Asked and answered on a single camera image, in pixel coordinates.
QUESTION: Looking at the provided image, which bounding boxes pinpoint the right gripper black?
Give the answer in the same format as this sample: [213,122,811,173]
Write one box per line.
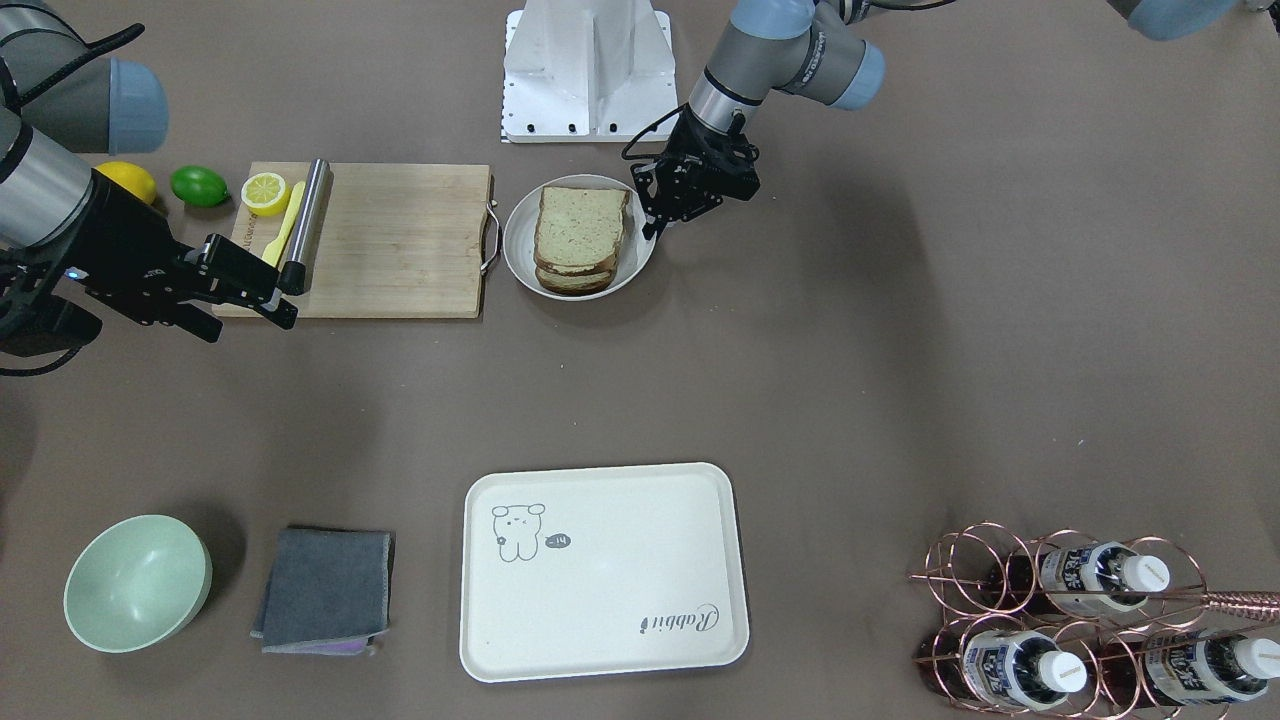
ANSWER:
[65,172,298,343]

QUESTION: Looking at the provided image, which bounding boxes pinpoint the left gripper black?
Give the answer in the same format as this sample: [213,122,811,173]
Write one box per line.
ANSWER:
[630,108,746,241]

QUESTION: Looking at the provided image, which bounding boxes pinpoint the bread slice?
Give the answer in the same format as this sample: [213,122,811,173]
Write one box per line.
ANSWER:
[535,268,614,296]
[535,186,628,265]

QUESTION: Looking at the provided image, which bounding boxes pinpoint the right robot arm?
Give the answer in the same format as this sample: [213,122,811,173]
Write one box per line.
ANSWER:
[1,1,297,357]

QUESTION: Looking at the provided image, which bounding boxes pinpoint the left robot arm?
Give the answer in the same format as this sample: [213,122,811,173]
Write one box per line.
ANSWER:
[621,1,1277,260]

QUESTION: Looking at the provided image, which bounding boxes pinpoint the cream rabbit tray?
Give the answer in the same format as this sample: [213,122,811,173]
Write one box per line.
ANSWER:
[460,462,750,683]

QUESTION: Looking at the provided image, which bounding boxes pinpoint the grey round plate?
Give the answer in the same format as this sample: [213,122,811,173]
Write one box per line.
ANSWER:
[503,174,657,302]

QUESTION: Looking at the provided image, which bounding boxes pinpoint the yellow plastic knife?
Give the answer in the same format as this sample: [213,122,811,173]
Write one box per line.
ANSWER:
[261,181,307,268]

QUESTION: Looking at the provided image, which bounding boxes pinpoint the green lime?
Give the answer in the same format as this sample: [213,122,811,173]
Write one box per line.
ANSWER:
[169,165,230,208]

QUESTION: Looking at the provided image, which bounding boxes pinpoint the half lemon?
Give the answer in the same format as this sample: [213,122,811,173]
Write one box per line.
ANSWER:
[239,172,292,217]

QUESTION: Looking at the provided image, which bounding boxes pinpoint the whole lemon upper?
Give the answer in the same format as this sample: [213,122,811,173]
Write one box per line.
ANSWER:
[93,160,157,206]

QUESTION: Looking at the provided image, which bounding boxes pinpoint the mint green bowl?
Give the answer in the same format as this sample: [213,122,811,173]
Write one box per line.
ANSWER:
[63,514,212,653]

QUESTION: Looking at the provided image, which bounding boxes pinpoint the grey folded cloth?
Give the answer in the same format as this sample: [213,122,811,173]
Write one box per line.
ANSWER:
[250,525,396,657]

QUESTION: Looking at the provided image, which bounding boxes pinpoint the tea bottle front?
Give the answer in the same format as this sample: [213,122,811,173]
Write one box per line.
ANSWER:
[980,541,1171,619]

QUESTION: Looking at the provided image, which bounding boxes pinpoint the tea bottle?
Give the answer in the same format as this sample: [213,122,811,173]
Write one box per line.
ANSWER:
[1135,629,1279,708]
[914,630,1089,712]
[980,541,1171,619]

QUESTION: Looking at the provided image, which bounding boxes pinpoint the tea bottle back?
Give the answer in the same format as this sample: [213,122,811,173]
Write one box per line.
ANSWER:
[1135,629,1279,708]

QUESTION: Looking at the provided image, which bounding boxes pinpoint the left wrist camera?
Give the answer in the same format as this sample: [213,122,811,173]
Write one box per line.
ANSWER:
[696,135,760,201]

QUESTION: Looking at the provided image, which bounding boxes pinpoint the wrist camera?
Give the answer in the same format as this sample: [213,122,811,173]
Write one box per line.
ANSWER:
[696,135,760,201]
[1,296,102,378]

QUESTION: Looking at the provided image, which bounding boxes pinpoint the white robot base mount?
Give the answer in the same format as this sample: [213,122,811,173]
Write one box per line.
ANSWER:
[500,1,678,143]

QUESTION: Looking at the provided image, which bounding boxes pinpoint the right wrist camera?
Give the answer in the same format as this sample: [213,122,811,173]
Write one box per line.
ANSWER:
[1,296,102,378]

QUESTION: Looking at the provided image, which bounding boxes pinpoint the copper wire bottle rack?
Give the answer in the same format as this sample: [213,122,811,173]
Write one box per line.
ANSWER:
[911,521,1277,719]

